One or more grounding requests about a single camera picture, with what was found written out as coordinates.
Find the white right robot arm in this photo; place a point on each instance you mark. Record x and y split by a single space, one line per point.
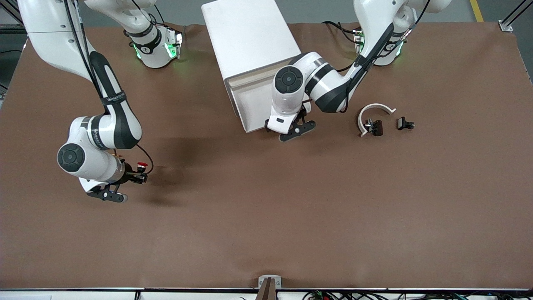
46 37

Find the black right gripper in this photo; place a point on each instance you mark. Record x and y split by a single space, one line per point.
129 174

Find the red emergency stop button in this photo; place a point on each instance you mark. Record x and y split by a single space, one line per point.
142 166

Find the white curved plastic bracket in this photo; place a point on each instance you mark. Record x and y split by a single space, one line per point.
377 106

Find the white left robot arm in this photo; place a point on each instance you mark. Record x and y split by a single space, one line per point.
287 104

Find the small black clip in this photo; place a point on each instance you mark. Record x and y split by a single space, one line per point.
403 123

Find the grey metal edge bracket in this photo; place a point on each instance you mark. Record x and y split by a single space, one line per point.
261 283

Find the aluminium frame profile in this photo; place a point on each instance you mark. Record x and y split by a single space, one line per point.
507 26

